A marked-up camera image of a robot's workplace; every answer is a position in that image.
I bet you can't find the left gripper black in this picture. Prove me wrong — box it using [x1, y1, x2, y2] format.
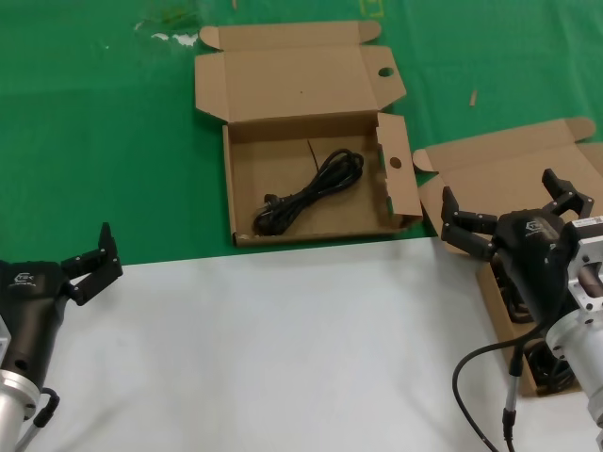
[0, 221, 124, 386]

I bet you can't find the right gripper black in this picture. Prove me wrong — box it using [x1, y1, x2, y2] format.
[440, 168, 599, 325]

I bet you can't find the open brown cardboard box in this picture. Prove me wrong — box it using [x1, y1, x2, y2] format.
[412, 117, 603, 399]
[193, 19, 425, 249]

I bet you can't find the green table cloth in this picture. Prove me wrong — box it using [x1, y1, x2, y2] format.
[0, 0, 603, 272]

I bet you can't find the right silver wrist camera mount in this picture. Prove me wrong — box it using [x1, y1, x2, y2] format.
[562, 214, 603, 315]

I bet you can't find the left arm cable with plug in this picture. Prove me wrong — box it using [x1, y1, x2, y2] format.
[13, 385, 61, 452]

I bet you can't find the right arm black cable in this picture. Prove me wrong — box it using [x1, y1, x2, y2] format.
[451, 317, 555, 452]

